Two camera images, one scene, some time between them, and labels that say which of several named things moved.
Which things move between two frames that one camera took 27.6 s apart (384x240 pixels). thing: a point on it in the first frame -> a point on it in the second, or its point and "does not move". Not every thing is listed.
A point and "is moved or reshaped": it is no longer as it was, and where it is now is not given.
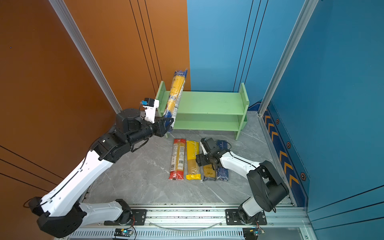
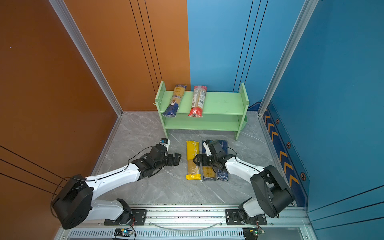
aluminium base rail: x=284 y=223 does not move
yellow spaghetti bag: x=193 y=169 does not move
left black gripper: x=159 y=125 -> x=172 y=162
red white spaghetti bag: x=177 y=164 -> x=198 y=98
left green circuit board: x=123 y=232 does not move
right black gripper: x=200 y=160 does not move
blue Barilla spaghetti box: x=222 y=173 does not move
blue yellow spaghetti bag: x=175 y=93 is moved or reshaped
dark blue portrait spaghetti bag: x=209 y=174 does not move
